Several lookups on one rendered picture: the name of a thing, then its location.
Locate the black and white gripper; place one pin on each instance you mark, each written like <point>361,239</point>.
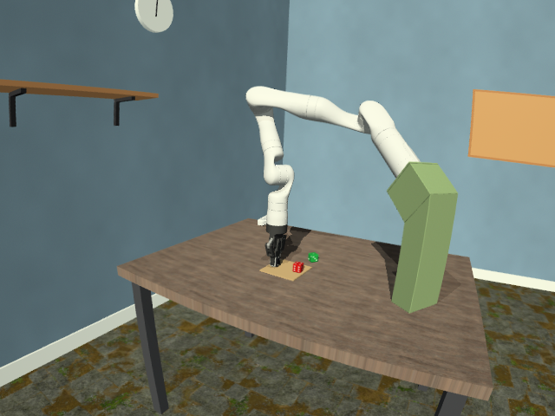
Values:
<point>275,240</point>

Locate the tan flat mat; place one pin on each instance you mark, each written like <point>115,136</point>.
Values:
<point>285,270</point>

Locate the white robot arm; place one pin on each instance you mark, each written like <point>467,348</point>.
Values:
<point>261,100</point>

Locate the red die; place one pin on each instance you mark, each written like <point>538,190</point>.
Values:
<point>298,267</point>

